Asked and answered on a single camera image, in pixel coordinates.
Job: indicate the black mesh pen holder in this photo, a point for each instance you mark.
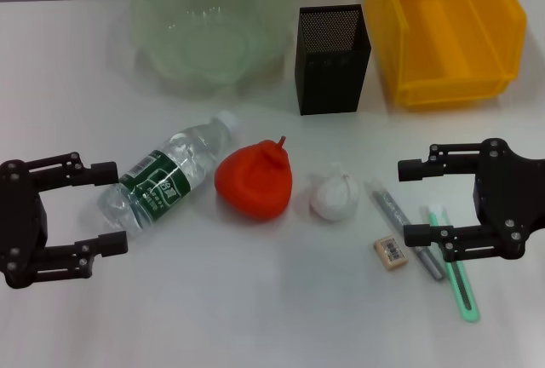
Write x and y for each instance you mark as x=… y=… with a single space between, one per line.
x=330 y=78

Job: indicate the yellow plastic storage bin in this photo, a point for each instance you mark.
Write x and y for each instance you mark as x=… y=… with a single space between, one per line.
x=451 y=44

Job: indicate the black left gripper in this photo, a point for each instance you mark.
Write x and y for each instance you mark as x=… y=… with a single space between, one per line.
x=21 y=214

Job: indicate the green utility knife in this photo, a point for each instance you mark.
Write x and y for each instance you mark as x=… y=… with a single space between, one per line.
x=462 y=287

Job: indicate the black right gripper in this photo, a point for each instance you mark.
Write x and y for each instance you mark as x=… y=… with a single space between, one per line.
x=511 y=197

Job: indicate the beige eraser with barcode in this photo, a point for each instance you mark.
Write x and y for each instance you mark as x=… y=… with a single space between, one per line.
x=390 y=253

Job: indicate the grey pen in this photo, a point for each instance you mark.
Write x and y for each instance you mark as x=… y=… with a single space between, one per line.
x=394 y=210

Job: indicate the pale green glass fruit bowl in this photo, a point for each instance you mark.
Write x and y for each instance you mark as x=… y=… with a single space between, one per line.
x=204 y=31

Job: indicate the white paper ball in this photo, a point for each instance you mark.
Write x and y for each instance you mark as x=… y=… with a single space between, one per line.
x=334 y=197

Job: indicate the clear green-label water bottle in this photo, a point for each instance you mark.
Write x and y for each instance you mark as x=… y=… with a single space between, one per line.
x=166 y=176

